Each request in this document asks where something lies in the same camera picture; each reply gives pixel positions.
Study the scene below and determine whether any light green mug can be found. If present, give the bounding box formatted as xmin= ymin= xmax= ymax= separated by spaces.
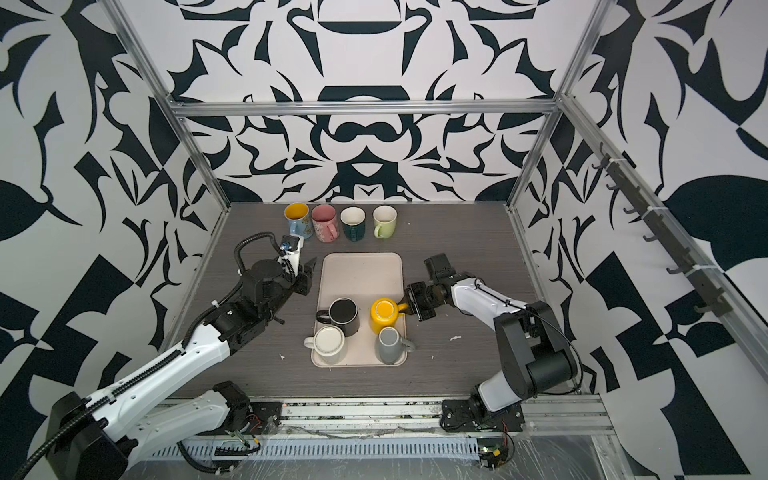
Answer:
xmin=373 ymin=205 xmax=397 ymax=239

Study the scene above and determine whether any beige plastic tray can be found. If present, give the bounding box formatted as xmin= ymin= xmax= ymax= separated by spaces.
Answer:
xmin=317 ymin=252 xmax=404 ymax=368

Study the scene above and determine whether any grey mug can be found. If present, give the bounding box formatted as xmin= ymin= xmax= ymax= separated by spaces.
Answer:
xmin=376 ymin=327 xmax=416 ymax=366

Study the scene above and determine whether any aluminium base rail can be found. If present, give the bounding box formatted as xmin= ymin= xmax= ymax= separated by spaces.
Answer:
xmin=143 ymin=396 xmax=633 ymax=479

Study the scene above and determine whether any blue butterfly mug yellow inside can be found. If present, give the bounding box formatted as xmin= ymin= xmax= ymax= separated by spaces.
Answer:
xmin=284 ymin=203 xmax=314 ymax=239

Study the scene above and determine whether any aluminium frame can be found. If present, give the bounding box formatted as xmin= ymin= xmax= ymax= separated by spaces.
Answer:
xmin=101 ymin=1 xmax=767 ymax=376

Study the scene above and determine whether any black corrugated cable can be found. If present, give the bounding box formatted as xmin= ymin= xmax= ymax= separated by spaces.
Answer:
xmin=11 ymin=231 xmax=301 ymax=480

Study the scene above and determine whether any black mug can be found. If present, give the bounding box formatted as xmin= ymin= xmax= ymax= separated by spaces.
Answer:
xmin=315 ymin=298 xmax=360 ymax=337

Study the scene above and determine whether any dark green mug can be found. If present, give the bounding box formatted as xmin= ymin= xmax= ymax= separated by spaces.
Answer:
xmin=340 ymin=206 xmax=366 ymax=242

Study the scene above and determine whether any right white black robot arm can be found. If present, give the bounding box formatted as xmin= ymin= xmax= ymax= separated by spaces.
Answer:
xmin=401 ymin=254 xmax=580 ymax=415

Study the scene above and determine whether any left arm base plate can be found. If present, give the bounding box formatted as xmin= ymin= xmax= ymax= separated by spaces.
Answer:
xmin=200 ymin=401 xmax=283 ymax=436

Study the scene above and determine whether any pink ghost print mug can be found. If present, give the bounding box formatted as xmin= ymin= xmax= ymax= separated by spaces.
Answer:
xmin=311 ymin=204 xmax=339 ymax=243

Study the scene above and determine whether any white cream mug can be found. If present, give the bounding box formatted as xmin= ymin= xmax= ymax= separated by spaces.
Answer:
xmin=303 ymin=325 xmax=347 ymax=365

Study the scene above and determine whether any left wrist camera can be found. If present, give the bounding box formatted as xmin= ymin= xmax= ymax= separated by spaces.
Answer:
xmin=279 ymin=234 xmax=304 ymax=278

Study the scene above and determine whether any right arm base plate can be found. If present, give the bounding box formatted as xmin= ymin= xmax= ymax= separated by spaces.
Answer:
xmin=439 ymin=397 xmax=525 ymax=433

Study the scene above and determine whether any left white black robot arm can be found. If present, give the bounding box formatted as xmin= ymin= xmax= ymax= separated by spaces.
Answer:
xmin=44 ymin=260 xmax=316 ymax=479

